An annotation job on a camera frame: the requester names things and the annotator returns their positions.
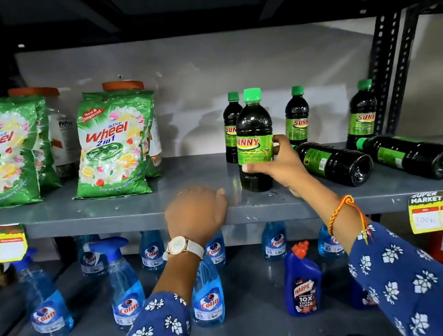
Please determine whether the person's right hand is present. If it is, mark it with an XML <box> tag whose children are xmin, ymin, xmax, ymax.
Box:
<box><xmin>238</xmin><ymin>131</ymin><xmax>316</xmax><ymax>206</ymax></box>

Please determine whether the person's left hand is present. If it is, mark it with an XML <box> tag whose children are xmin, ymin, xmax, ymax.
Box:
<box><xmin>162</xmin><ymin>183</ymin><xmax>234</xmax><ymax>251</ymax></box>

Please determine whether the large dark green-capped bottle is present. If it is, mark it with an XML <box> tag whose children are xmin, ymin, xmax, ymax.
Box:
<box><xmin>228</xmin><ymin>86</ymin><xmax>281</xmax><ymax>195</ymax></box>

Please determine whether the person's left forearm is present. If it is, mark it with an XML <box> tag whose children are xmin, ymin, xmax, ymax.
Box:
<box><xmin>90</xmin><ymin>239</ymin><xmax>216</xmax><ymax>336</ymax></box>

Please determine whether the person's right forearm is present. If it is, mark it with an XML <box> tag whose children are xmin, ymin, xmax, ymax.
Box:
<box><xmin>288</xmin><ymin>159</ymin><xmax>443</xmax><ymax>336</ymax></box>

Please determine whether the grey metal shelf board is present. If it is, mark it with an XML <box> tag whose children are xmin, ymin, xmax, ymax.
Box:
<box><xmin>0</xmin><ymin>218</ymin><xmax>395</xmax><ymax>336</ymax></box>
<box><xmin>0</xmin><ymin>121</ymin><xmax>443</xmax><ymax>266</ymax></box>

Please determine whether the clear jar with orange lid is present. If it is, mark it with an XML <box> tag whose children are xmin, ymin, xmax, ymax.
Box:
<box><xmin>7</xmin><ymin>81</ymin><xmax>85</xmax><ymax>185</ymax></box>
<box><xmin>101</xmin><ymin>76</ymin><xmax>165</xmax><ymax>173</ymax></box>

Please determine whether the blue toilet cleaner bottle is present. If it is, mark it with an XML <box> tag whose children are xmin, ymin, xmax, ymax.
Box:
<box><xmin>277</xmin><ymin>239</ymin><xmax>328</xmax><ymax>320</ymax></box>

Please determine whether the row of blue spray bottles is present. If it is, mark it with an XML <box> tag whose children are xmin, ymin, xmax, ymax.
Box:
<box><xmin>9</xmin><ymin>201</ymin><xmax>353</xmax><ymax>336</ymax></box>

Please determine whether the dark metal shelf board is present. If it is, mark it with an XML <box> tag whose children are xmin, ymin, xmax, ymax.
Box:
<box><xmin>0</xmin><ymin>0</ymin><xmax>443</xmax><ymax>73</ymax></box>

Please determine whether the white strap wristwatch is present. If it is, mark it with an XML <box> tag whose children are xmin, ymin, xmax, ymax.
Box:
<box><xmin>160</xmin><ymin>233</ymin><xmax>207</xmax><ymax>266</ymax></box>

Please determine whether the orange thread bracelet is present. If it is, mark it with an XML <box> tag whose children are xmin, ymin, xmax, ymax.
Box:
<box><xmin>323</xmin><ymin>192</ymin><xmax>375</xmax><ymax>250</ymax></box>

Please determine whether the black perforated upright post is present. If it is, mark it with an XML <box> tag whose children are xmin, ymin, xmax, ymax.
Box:
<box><xmin>359</xmin><ymin>8</ymin><xmax>418</xmax><ymax>135</ymax></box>
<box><xmin>369</xmin><ymin>6</ymin><xmax>436</xmax><ymax>137</ymax></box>
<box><xmin>0</xmin><ymin>49</ymin><xmax>30</xmax><ymax>99</ymax></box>

